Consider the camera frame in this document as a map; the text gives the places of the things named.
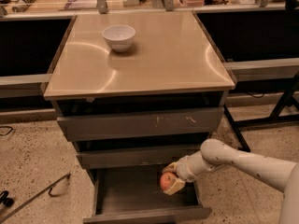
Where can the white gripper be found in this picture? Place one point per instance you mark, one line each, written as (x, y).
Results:
(183, 169)

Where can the red apple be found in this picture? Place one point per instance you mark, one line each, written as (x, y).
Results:
(166, 180)

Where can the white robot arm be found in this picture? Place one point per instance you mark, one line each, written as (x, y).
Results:
(213, 154)

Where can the bottom grey open drawer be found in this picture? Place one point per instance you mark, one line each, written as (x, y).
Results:
(132, 195)

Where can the top grey drawer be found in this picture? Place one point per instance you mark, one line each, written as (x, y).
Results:
(144, 124)

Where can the middle grey drawer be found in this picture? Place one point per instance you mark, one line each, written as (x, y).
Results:
(134, 156)

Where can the grey drawer cabinet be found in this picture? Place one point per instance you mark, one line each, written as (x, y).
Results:
(170, 66)

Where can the metal rod with hook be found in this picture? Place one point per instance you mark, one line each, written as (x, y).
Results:
(47, 189)

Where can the white ceramic bowl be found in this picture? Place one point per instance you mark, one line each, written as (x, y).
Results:
(119, 37)

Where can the black object on floor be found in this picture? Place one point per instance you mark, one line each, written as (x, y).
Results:
(5, 200)

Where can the purple white flat packet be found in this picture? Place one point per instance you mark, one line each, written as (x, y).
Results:
(80, 4)

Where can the black coiled tool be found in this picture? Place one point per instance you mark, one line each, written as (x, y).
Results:
(22, 5)

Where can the black table leg frame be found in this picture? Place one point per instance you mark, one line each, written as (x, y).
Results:
(274, 117)

